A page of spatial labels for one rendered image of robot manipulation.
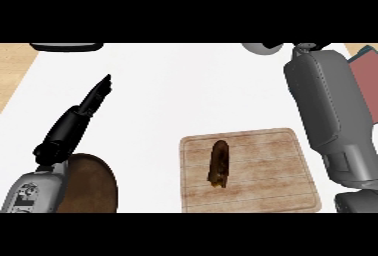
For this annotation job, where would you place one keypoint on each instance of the brown round container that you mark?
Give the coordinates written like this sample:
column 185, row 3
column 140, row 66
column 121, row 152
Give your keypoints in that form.
column 90, row 186

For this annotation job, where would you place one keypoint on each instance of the pale grey round object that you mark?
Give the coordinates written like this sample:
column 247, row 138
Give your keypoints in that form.
column 258, row 49

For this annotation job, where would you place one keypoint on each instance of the pale wooden cutting board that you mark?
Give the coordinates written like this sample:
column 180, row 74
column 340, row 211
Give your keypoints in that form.
column 275, row 173

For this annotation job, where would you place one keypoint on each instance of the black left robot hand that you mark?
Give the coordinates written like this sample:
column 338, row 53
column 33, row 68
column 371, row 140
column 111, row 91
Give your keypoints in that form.
column 68, row 130

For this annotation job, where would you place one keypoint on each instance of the dark brown elongated food item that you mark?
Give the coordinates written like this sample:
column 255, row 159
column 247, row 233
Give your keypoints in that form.
column 219, row 165

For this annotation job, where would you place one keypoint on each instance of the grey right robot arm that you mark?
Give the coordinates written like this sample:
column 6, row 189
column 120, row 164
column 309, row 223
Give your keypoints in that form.
column 326, row 106

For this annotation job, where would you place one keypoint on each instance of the dark flat appliance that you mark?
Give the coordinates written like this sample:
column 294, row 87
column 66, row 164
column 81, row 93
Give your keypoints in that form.
column 66, row 46

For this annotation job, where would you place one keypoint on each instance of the red box with teal edge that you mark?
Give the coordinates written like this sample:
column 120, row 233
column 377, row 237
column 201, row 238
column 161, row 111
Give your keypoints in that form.
column 366, row 80

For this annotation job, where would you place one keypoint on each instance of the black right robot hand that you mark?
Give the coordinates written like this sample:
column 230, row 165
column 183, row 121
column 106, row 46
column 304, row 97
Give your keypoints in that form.
column 315, row 45

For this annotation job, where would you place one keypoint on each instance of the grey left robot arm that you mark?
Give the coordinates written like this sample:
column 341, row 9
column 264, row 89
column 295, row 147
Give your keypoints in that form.
column 37, row 191

